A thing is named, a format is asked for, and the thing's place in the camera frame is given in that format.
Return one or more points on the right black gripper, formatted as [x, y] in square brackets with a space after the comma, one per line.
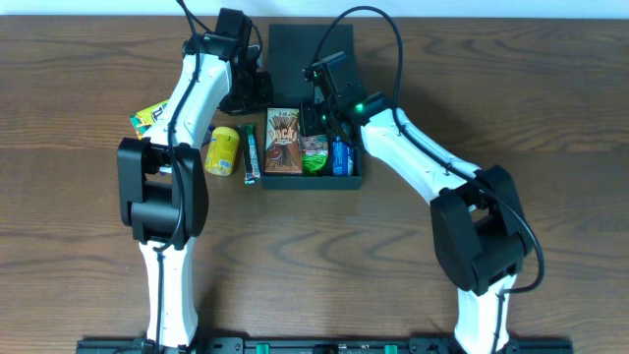
[314, 119]

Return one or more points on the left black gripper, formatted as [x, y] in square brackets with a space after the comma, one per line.
[251, 99]

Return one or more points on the small green red candy bar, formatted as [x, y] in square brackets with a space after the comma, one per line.
[252, 170]

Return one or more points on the brown pocky box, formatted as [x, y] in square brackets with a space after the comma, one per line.
[282, 153]

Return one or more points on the blue cookie pack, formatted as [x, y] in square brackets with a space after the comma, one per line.
[342, 158]

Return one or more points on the green gummy candy bag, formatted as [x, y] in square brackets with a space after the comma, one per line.
[315, 152]

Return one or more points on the yellow mentos bottle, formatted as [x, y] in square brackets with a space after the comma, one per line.
[222, 150]

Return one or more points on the yellow green snack box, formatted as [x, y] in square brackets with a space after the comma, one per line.
[144, 119]

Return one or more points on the purple chocolate bar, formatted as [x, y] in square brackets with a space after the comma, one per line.
[207, 136]

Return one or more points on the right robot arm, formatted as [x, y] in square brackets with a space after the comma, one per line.
[480, 235]

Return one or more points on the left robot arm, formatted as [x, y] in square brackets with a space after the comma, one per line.
[162, 188]

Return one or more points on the dark green open box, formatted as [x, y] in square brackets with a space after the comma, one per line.
[290, 50]

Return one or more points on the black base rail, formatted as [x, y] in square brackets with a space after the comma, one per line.
[238, 345]

